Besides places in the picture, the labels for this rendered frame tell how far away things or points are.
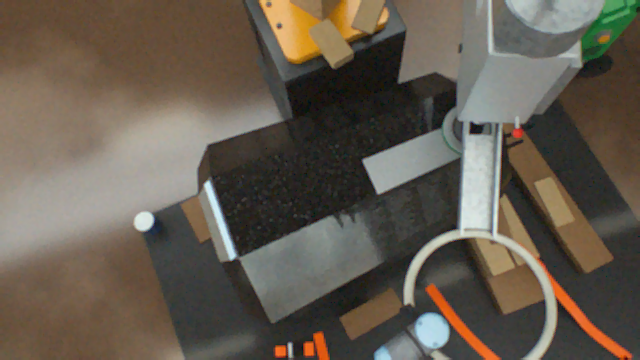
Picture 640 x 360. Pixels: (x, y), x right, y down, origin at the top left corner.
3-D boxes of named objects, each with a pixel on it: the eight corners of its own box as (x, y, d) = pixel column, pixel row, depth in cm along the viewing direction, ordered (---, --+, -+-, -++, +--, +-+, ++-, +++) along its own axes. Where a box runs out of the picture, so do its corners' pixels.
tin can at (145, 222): (160, 236, 283) (151, 231, 270) (141, 234, 283) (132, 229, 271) (163, 218, 286) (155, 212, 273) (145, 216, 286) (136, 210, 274)
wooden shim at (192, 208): (181, 205, 287) (180, 204, 286) (197, 196, 288) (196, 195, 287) (201, 243, 280) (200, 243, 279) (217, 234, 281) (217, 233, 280)
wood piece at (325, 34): (309, 35, 227) (308, 29, 223) (329, 24, 228) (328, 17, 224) (334, 70, 221) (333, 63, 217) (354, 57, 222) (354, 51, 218)
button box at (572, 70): (532, 90, 163) (569, 38, 136) (541, 90, 162) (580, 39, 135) (533, 114, 160) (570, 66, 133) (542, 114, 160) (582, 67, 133)
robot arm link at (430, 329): (407, 326, 142) (435, 304, 144) (403, 330, 154) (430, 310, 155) (429, 356, 139) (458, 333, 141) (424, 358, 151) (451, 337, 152)
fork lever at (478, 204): (457, 40, 187) (460, 36, 182) (513, 42, 186) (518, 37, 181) (447, 233, 185) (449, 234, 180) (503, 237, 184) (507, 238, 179)
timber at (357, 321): (351, 340, 262) (351, 340, 250) (339, 318, 265) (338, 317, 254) (402, 310, 265) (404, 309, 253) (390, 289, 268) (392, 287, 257)
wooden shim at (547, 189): (532, 183, 274) (533, 182, 273) (550, 177, 275) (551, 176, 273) (555, 227, 267) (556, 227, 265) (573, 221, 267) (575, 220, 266)
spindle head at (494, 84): (455, 31, 185) (487, -66, 143) (520, 32, 184) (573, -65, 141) (454, 125, 175) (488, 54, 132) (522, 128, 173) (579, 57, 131)
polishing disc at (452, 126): (442, 153, 199) (443, 152, 198) (443, 102, 205) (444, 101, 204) (500, 156, 198) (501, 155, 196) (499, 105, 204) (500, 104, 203)
